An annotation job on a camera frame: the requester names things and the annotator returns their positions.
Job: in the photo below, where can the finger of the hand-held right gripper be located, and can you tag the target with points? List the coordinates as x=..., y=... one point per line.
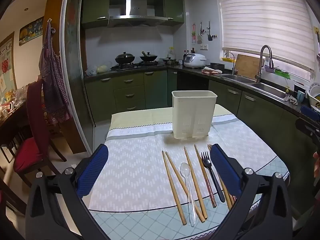
x=311, y=112
x=308, y=130

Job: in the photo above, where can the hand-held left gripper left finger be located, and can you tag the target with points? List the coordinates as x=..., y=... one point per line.
x=93, y=172

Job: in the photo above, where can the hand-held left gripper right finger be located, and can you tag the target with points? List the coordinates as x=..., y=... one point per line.
x=226, y=172

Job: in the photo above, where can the black plastic fork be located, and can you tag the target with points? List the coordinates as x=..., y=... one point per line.
x=212, y=175

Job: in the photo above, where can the wooden chopstick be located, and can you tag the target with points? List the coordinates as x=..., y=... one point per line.
x=233, y=200
x=195, y=180
x=203, y=172
x=172, y=163
x=173, y=187
x=228, y=202

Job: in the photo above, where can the clear plastic spoon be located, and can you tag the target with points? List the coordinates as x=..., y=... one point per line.
x=185, y=170

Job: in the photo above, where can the white plastic utensil holder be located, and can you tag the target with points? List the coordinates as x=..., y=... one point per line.
x=192, y=115

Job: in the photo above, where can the person's right hand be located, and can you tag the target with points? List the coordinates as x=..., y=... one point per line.
x=317, y=165

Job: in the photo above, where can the blue mug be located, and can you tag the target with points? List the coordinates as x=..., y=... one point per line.
x=300, y=97

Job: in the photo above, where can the plates in dish rack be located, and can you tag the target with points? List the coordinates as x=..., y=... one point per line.
x=315, y=93

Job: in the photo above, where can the soap dispenser bottle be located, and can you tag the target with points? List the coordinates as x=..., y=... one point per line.
x=287, y=92

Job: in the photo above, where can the white patterned table cloth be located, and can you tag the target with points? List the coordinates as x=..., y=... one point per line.
x=135, y=160

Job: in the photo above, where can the green plastic tray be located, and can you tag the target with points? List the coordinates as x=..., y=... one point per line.
x=282, y=73

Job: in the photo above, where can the teal checkered tablecloth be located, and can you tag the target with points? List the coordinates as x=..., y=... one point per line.
x=275, y=170

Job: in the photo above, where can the steel kitchen sink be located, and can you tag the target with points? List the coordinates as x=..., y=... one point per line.
x=265, y=88

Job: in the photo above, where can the red cushioned wooden chair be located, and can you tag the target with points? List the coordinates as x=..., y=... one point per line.
x=27, y=152

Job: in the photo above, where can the tall chrome faucet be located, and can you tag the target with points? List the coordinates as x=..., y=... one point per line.
x=261, y=60

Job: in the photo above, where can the wooden cutting board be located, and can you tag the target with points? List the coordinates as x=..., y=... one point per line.
x=246, y=66

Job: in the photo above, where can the small chrome faucet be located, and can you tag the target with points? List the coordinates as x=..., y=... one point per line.
x=233, y=62

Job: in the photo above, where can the green base cabinets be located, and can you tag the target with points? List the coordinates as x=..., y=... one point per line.
x=130, y=82

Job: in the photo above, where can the yellow sill tray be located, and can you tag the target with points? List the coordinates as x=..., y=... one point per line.
x=228, y=59

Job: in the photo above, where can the cluttered wooden dining table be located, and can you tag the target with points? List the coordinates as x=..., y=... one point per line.
x=12, y=115

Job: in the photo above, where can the checkered hanging apron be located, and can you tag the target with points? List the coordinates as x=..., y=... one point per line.
x=53, y=80

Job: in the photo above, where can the red and white rag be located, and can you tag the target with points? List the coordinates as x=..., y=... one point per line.
x=208, y=71

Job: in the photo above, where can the white window blind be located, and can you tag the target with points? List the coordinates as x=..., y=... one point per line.
x=265, y=20

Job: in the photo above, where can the white plastic bag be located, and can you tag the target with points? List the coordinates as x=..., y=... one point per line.
x=100, y=69

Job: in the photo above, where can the black cooking pot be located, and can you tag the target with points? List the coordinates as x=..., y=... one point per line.
x=217, y=66

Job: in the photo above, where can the black gas stove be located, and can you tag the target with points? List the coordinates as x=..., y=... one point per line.
x=137, y=66

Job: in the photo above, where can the white rice cooker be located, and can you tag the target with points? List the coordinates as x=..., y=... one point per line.
x=195, y=61

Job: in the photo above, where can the black kitchen countertop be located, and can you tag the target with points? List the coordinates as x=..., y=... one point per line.
x=175, y=68

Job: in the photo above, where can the black wok with lid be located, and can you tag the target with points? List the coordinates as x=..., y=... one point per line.
x=124, y=58
x=148, y=57

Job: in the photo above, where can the glass sliding door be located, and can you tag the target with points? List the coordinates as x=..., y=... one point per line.
x=73, y=55

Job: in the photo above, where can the group of dark sauce bottles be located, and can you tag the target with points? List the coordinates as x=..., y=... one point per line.
x=188, y=53

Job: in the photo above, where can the small steel pot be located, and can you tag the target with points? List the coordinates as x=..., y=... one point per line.
x=169, y=61

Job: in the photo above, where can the hanging black spatula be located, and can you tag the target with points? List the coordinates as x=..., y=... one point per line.
x=210, y=37

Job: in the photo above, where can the cooking oil bottle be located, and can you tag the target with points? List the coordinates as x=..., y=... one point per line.
x=171, y=53

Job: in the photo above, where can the hanging ladle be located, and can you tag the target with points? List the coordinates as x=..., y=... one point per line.
x=200, y=38

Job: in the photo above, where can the hanging pink tool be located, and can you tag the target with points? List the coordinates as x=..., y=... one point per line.
x=194, y=33

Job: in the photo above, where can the steel range hood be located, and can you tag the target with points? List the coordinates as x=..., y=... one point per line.
x=135, y=7

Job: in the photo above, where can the wooden door pillar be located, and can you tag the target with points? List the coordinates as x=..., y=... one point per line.
x=53, y=5

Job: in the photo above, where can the white wall socket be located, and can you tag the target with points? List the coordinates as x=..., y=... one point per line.
x=204, y=47

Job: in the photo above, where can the wall poster board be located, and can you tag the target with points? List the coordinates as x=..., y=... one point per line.
x=6, y=65

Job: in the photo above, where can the framed wall picture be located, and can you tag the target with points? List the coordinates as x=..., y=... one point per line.
x=31, y=31

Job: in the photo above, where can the green wall cabinets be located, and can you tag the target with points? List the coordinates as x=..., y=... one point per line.
x=95, y=5

